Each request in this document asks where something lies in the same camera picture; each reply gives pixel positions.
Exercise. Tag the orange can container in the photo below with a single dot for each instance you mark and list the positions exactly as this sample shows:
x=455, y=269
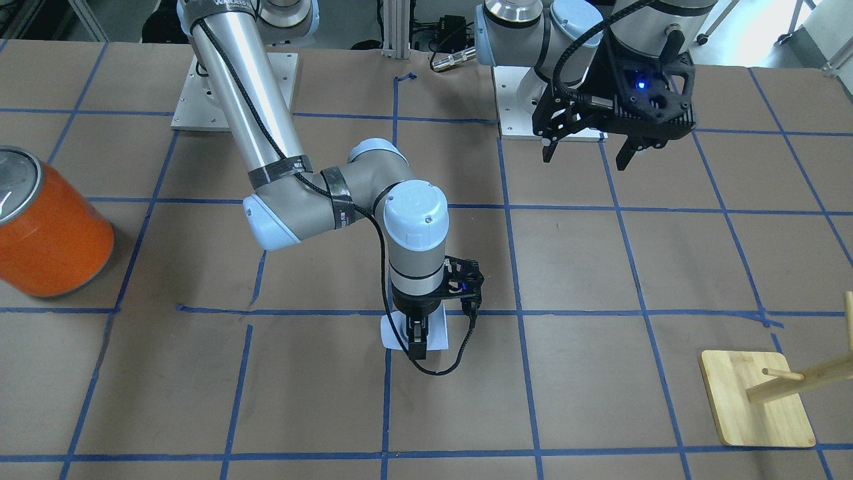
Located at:
x=52, y=240

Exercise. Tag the wooden mug tree stand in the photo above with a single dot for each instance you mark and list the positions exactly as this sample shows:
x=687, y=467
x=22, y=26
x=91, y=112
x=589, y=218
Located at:
x=754, y=396

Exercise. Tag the aluminium frame post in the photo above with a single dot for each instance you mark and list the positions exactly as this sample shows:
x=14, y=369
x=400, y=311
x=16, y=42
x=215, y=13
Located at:
x=396, y=20

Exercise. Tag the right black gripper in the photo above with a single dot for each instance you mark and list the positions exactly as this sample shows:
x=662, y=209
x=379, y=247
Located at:
x=414, y=304

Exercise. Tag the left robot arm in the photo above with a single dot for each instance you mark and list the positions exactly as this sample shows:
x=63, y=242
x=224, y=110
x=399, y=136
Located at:
x=558, y=40

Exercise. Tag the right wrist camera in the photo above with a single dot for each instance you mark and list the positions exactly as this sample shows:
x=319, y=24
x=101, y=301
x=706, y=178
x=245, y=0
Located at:
x=462, y=280

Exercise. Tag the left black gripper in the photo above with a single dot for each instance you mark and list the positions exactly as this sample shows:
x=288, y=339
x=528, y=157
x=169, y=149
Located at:
x=602, y=80

